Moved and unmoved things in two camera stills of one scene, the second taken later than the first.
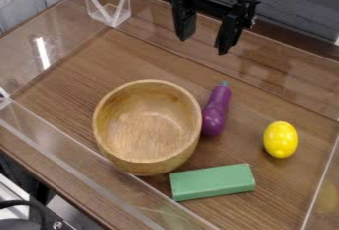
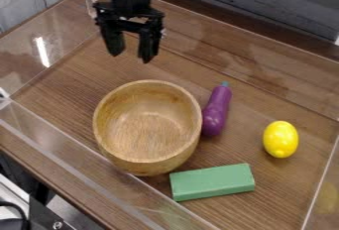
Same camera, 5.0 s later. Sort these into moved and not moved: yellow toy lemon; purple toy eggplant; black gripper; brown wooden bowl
Moved: black gripper
Not moved: purple toy eggplant; yellow toy lemon; brown wooden bowl
